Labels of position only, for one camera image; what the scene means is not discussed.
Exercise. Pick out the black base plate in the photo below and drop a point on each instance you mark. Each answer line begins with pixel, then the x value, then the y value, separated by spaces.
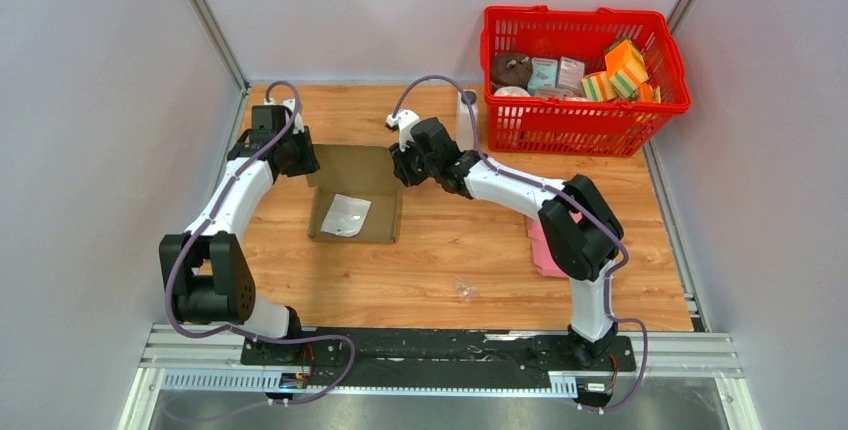
pixel 422 358

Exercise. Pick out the small clear screw bag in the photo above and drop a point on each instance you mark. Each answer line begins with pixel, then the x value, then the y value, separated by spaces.
pixel 465 291

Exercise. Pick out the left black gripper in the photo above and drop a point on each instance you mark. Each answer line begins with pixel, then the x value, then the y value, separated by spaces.
pixel 309 162

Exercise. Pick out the brown round item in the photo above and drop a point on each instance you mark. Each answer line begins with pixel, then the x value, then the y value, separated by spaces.
pixel 510 69

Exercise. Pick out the aluminium frame rail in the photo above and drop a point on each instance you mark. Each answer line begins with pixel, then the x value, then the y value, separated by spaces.
pixel 664 369

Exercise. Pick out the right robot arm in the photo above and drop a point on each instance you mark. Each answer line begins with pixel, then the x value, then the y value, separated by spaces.
pixel 582 234

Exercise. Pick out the white plastic bag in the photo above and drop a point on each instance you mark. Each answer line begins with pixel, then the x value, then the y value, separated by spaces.
pixel 345 216

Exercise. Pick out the white bottle black cap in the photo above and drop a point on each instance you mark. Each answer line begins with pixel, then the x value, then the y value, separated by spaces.
pixel 466 120

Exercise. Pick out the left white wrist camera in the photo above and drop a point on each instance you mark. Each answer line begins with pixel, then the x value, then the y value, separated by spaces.
pixel 285 113

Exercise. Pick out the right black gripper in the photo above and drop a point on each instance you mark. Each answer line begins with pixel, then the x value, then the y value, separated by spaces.
pixel 401 164

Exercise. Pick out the grey pink small box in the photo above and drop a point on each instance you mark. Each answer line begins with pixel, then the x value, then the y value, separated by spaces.
pixel 570 75

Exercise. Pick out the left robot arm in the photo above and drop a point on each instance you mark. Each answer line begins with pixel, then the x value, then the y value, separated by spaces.
pixel 205 271

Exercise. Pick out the brown cardboard box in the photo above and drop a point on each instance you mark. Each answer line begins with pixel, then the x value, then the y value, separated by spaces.
pixel 359 171

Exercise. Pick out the white round lid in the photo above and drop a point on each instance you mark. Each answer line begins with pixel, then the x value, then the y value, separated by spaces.
pixel 512 92

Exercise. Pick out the striped sponge pack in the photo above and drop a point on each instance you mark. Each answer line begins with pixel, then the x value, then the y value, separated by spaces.
pixel 597 87

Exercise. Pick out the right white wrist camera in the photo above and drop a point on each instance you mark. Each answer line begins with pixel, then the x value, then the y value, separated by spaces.
pixel 403 121

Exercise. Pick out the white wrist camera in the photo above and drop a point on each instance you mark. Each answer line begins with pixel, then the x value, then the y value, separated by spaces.
pixel 403 121
pixel 285 113

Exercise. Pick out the teal small box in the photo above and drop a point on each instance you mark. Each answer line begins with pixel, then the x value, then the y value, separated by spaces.
pixel 544 74

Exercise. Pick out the pink paper box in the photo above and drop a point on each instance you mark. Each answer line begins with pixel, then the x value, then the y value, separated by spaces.
pixel 542 258

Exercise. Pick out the red plastic basket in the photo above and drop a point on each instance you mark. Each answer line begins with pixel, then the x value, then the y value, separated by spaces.
pixel 539 125

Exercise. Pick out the orange green sponge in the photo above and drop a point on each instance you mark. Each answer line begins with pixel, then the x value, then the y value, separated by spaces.
pixel 625 67

